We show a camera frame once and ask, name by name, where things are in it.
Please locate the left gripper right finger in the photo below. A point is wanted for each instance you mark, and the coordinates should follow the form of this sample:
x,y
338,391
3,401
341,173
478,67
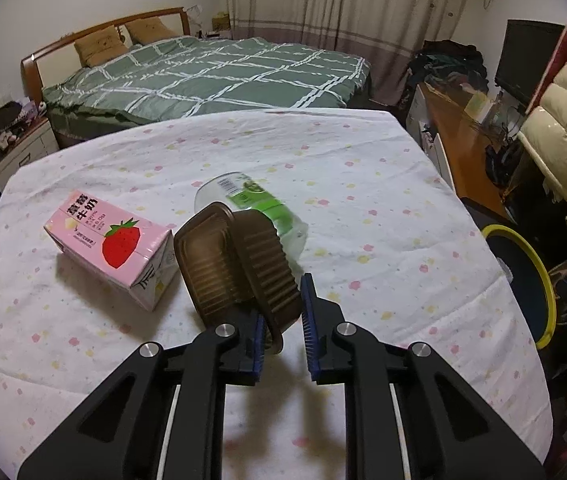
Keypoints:
x,y
408,413

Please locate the pink strawberry milk carton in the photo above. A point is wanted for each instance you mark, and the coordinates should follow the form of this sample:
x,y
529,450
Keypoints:
x,y
133,254

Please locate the yellow rimmed trash bin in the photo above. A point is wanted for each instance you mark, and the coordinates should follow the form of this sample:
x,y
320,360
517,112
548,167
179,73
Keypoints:
x,y
528,280

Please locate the black television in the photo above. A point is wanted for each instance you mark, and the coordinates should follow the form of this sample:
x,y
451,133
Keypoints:
x,y
527,49

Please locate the clothes pile on cabinet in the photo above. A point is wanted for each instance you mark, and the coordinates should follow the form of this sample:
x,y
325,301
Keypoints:
x,y
444,64

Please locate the left brown pillow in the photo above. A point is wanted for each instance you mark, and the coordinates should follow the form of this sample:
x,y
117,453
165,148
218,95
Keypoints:
x,y
100,47

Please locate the brown plastic tray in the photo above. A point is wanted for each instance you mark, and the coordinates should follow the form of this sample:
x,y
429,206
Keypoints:
x,y
232,258

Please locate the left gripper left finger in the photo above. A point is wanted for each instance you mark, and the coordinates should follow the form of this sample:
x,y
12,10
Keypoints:
x,y
160,414

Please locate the clear green label bottle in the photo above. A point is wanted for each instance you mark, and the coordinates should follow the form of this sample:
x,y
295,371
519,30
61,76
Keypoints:
x,y
240,192

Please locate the green plaid duvet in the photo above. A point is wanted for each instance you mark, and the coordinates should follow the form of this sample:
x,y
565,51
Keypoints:
x,y
184,77

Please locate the right brown pillow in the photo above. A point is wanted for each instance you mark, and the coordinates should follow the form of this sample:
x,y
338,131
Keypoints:
x,y
146,31

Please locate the pink white curtain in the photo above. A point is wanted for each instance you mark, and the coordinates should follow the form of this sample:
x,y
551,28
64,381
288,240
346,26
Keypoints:
x,y
386,33

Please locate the white dotted table cloth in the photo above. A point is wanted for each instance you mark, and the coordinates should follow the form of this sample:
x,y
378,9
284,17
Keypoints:
x,y
388,241

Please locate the white bedside drawer cabinet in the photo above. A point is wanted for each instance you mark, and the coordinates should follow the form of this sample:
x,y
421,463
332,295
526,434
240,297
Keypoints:
x,y
36,143

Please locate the brown pillow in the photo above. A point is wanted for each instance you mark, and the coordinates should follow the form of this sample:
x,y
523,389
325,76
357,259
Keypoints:
x,y
100,47
146,31

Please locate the wooden bed headboard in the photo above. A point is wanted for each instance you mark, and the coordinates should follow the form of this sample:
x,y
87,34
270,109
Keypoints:
x,y
52,64

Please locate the wooden side cabinet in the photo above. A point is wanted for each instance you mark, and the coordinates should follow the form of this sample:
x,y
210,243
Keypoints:
x,y
456,145

